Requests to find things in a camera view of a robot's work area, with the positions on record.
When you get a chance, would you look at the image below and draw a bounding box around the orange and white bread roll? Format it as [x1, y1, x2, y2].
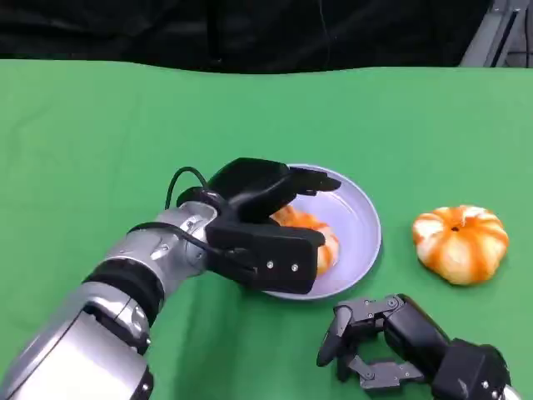
[269, 206, 341, 277]
[411, 204, 510, 287]

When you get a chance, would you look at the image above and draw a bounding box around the lilac plate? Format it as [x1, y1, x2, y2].
[258, 163, 382, 302]

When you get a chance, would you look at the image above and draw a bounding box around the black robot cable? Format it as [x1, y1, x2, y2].
[127, 222, 260, 277]
[164, 166, 212, 209]

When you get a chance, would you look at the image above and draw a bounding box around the black backdrop cloth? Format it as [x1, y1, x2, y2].
[0, 0, 496, 76]

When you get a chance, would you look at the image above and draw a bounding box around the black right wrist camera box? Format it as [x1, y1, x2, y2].
[431, 338, 513, 400]

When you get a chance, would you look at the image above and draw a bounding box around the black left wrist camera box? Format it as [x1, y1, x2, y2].
[205, 216, 327, 295]

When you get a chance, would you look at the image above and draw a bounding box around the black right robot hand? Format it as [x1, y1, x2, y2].
[316, 292, 451, 392]

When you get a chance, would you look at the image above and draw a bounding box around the grey metal frame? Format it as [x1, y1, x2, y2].
[460, 0, 533, 69]

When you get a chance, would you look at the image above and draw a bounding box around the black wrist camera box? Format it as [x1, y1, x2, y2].
[205, 216, 327, 295]
[431, 338, 513, 400]

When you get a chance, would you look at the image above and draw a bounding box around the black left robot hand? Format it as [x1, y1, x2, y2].
[206, 157, 343, 228]

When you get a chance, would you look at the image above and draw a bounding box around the green table cloth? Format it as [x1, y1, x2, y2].
[0, 57, 533, 400]

